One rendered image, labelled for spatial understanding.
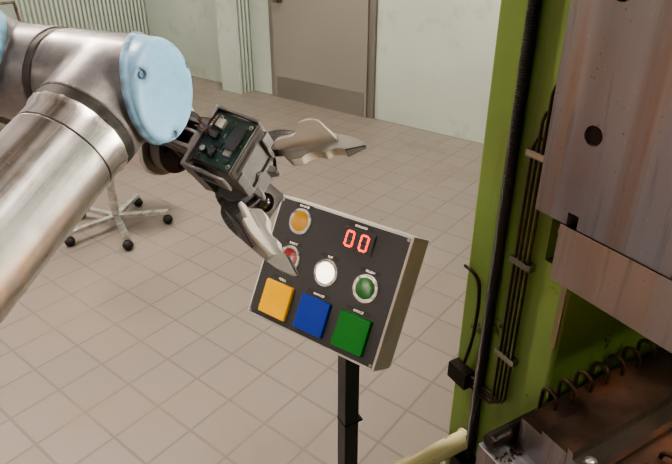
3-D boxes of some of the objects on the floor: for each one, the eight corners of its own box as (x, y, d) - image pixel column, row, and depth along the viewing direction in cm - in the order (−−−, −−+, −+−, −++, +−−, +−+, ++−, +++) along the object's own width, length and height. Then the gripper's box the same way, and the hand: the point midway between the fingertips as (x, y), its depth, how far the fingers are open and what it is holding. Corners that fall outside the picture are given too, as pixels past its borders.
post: (343, 572, 176) (346, 267, 127) (337, 560, 179) (337, 259, 130) (355, 565, 178) (362, 262, 129) (348, 554, 181) (352, 254, 132)
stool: (131, 198, 408) (115, 102, 377) (185, 228, 369) (171, 124, 338) (42, 229, 367) (15, 125, 336) (91, 267, 328) (66, 152, 297)
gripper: (95, 196, 57) (263, 278, 50) (201, 38, 62) (366, 92, 55) (141, 228, 64) (291, 302, 57) (231, 85, 69) (380, 137, 62)
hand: (336, 212), depth 58 cm, fingers open, 14 cm apart
